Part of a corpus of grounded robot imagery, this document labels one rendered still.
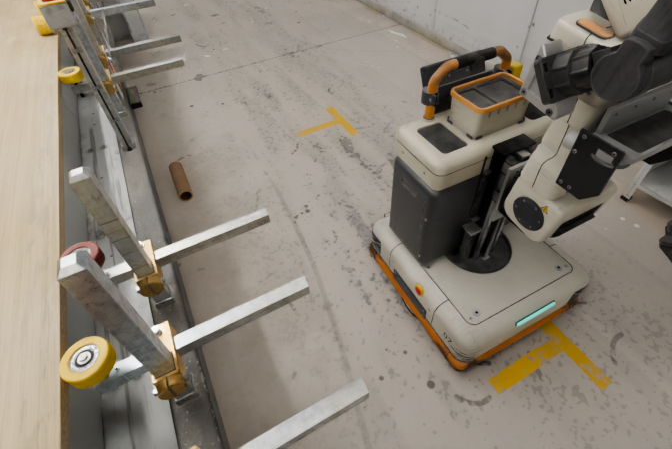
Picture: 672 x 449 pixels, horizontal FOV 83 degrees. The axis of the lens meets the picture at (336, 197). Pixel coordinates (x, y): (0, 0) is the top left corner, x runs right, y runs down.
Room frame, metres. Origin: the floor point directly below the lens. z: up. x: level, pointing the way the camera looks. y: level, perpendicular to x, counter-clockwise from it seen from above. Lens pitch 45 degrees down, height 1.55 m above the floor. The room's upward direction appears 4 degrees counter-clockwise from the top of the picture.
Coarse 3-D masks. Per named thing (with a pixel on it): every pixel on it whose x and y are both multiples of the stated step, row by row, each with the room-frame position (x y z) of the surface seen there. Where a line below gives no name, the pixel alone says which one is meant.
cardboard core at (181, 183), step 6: (174, 162) 1.88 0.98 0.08; (174, 168) 1.82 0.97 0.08; (180, 168) 1.82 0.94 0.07; (174, 174) 1.76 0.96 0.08; (180, 174) 1.76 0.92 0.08; (174, 180) 1.72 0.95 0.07; (180, 180) 1.70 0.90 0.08; (186, 180) 1.72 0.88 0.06; (180, 186) 1.65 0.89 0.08; (186, 186) 1.65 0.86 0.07; (180, 192) 1.60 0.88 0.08; (186, 192) 1.67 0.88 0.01; (192, 192) 1.63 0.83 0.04; (180, 198) 1.59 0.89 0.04; (186, 198) 1.62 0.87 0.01
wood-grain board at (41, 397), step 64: (0, 0) 2.40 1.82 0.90; (0, 64) 1.54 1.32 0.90; (0, 128) 1.06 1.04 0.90; (0, 192) 0.75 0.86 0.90; (0, 256) 0.54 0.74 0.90; (0, 320) 0.38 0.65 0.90; (64, 320) 0.38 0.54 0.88; (0, 384) 0.26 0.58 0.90; (64, 384) 0.26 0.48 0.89; (0, 448) 0.16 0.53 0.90; (64, 448) 0.16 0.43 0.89
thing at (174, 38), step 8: (152, 40) 1.79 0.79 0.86; (160, 40) 1.79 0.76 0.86; (168, 40) 1.81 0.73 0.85; (176, 40) 1.82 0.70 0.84; (112, 48) 1.73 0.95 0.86; (120, 48) 1.72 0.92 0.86; (128, 48) 1.73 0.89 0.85; (136, 48) 1.74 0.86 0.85; (144, 48) 1.76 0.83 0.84; (112, 56) 1.70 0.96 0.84
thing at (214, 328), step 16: (288, 288) 0.45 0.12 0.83; (304, 288) 0.45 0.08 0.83; (256, 304) 0.42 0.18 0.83; (272, 304) 0.42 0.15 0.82; (208, 320) 0.39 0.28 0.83; (224, 320) 0.39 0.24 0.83; (240, 320) 0.39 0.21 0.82; (176, 336) 0.36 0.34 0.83; (192, 336) 0.36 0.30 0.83; (208, 336) 0.36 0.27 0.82; (128, 368) 0.30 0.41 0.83; (144, 368) 0.31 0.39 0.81; (112, 384) 0.28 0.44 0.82
